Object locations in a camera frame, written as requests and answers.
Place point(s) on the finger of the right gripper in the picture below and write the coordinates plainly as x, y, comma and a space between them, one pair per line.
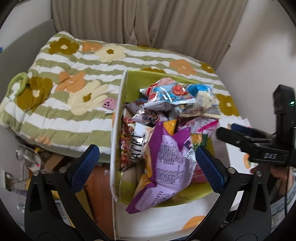
224, 135
244, 131

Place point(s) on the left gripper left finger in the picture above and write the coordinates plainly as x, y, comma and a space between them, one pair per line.
52, 210

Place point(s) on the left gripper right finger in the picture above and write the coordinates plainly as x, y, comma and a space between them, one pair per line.
242, 210

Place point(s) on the pink persimmon snack packet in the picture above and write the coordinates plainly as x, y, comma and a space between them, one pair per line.
200, 125

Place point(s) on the purple snack bag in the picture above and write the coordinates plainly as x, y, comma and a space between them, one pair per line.
169, 171

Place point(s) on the blue red white snack bag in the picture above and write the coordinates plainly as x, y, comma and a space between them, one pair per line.
178, 93

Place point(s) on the zebra pattern snack bag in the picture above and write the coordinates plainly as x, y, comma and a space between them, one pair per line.
140, 135

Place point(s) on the person's right hand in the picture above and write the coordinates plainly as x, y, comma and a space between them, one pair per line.
279, 183

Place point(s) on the orange snack packet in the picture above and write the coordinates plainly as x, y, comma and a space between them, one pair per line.
170, 126

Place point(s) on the green cardboard box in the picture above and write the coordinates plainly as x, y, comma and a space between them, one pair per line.
123, 183

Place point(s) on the dark cartoon snack packet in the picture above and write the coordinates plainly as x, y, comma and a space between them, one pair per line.
148, 114

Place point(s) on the beige curtain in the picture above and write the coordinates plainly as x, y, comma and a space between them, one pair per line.
199, 29

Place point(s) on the floral striped quilt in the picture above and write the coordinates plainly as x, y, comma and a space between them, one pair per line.
61, 107

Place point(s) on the pink smartphone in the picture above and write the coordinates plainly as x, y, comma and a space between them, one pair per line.
110, 103

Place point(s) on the grey headboard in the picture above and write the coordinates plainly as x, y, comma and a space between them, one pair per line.
21, 53

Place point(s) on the green ring toy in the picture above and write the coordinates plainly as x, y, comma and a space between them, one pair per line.
18, 83

